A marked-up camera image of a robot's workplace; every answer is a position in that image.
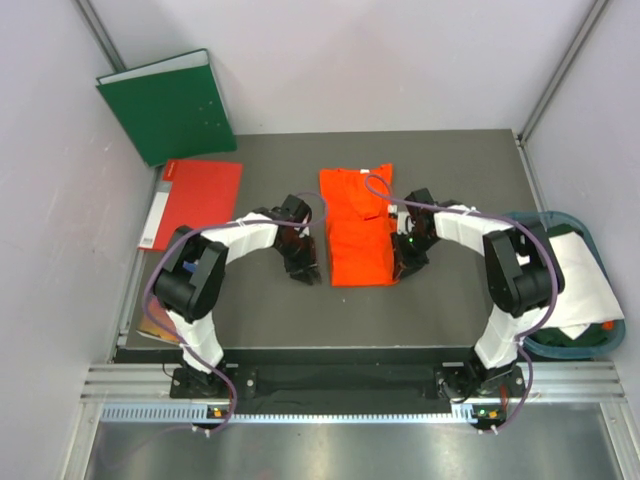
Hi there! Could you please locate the black mounting plate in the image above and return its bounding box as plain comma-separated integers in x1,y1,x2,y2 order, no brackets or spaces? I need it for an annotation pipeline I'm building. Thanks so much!
169,363,526,400

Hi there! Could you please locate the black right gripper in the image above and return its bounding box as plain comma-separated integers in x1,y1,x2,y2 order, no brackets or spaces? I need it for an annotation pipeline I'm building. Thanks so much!
390,229,439,282

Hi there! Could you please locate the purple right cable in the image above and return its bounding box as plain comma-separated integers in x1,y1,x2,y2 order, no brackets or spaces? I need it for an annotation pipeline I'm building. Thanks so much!
364,174,561,434

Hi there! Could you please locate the green binder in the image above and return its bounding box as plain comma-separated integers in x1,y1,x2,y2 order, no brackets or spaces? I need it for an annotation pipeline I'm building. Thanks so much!
96,49,237,168

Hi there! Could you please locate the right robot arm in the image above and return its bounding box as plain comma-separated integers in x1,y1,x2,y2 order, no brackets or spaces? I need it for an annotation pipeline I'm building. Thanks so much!
391,188,564,402

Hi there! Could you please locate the white t-shirt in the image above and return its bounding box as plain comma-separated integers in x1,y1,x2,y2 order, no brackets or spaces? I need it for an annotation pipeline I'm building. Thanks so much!
542,231,623,340

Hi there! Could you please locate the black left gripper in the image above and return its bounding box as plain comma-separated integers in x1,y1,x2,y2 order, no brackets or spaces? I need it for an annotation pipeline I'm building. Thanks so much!
275,232,321,286

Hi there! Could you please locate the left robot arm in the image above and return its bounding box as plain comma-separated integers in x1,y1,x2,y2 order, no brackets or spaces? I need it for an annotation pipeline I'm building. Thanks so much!
143,195,321,397

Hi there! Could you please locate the red folder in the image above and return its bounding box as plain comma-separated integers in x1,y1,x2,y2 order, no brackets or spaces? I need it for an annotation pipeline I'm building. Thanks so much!
138,159,243,251

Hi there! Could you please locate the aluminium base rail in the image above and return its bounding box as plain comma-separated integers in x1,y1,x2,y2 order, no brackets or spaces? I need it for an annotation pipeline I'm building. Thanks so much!
80,362,626,428

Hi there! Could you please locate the orange t-shirt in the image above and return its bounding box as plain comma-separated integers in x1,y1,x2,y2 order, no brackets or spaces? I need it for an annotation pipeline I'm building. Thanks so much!
319,163,397,287

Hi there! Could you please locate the teal laundry basket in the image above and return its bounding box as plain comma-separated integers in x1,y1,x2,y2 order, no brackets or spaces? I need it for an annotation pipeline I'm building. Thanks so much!
502,209,627,360

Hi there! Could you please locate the blue book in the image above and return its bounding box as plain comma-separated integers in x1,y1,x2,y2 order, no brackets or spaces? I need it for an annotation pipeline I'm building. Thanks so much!
136,259,201,347

